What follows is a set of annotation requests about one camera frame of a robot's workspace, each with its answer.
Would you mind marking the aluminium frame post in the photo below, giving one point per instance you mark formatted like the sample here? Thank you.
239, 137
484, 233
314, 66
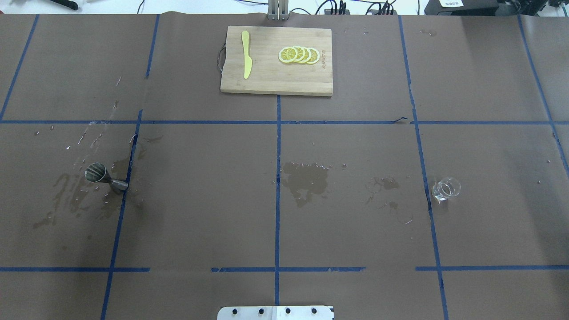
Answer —
278, 10

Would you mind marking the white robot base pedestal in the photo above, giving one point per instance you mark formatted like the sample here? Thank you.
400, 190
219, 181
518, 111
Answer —
298, 312

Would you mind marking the steel jigger measuring cup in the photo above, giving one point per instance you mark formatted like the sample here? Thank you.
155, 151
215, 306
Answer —
97, 173

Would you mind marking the bamboo cutting board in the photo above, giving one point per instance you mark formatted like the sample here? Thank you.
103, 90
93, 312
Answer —
269, 75

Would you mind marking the yellow plastic knife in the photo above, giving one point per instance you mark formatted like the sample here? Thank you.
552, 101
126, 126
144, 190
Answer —
245, 37

